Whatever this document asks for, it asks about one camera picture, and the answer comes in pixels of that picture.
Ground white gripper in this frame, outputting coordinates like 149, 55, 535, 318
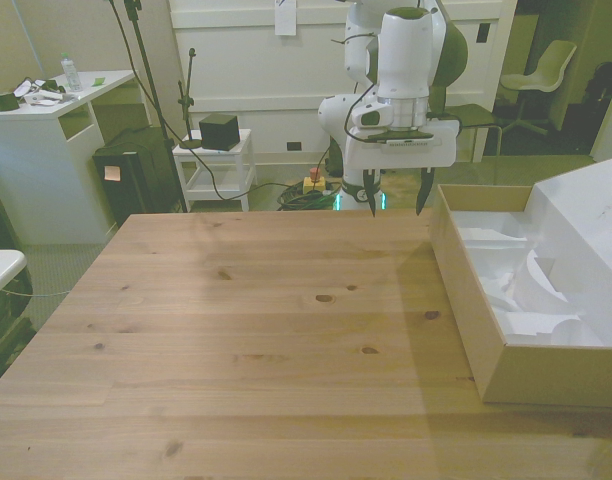
346, 118, 461, 219

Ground white moulded box insert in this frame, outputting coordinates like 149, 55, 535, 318
448, 209, 608, 349

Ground open cardboard box white lid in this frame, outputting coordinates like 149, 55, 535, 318
429, 153, 612, 407

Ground yellow emergency stop button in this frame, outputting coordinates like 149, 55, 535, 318
302, 168, 328, 197

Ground dark chair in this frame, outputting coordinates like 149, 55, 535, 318
429, 87, 504, 163

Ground small white side table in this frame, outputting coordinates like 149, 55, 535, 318
171, 128, 259, 213

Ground black cube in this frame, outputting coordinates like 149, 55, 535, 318
198, 113, 239, 152

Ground white swivel chair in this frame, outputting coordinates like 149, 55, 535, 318
499, 39, 579, 137

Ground black microphone stand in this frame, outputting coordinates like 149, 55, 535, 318
176, 47, 204, 151

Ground dark backpack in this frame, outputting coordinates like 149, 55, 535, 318
584, 60, 612, 115

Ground black computer tower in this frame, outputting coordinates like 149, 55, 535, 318
91, 128, 185, 229

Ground black tripod pole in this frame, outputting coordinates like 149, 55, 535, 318
123, 0, 189, 214

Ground clear plastic bottle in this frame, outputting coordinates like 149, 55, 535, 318
60, 52, 84, 94

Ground white papers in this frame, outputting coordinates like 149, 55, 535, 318
23, 90, 78, 108

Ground white desk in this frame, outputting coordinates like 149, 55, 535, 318
0, 69, 153, 247

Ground white rounded table edge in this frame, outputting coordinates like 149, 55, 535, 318
0, 249, 27, 304

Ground coiled floor cables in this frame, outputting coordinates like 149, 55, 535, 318
275, 180, 343, 212

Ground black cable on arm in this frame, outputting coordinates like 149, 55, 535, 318
330, 31, 383, 142

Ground white paper sheet on wall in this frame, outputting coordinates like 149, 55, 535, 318
274, 0, 299, 38

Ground long black hanging cable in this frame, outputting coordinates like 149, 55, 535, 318
104, 0, 287, 202

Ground glasses and cords clutter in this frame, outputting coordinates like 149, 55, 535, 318
12, 76, 67, 99

